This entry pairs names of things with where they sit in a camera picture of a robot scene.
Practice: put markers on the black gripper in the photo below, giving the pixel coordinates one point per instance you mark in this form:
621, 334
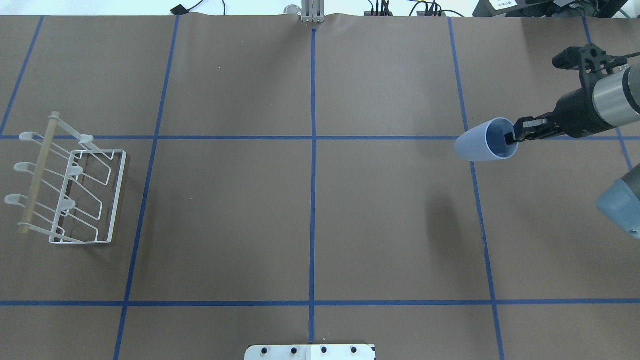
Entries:
575, 114

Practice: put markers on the blue plastic cup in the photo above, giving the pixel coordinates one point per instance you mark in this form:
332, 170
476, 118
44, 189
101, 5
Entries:
486, 142

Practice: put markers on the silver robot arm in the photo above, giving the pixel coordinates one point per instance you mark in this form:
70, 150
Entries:
611, 103

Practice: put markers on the black usb hub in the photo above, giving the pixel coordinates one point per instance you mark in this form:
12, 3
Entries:
378, 9

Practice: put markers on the brown paper table cover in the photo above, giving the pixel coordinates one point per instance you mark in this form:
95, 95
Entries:
289, 183

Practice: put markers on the white mounting plate with bolts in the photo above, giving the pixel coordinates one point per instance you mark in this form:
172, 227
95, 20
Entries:
311, 352

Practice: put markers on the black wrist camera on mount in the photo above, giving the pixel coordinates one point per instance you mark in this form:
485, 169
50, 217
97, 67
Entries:
592, 63

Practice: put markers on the aluminium frame post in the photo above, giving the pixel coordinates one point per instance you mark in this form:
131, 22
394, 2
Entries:
313, 11

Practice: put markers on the white wire cup rack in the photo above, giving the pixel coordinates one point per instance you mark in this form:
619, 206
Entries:
75, 188

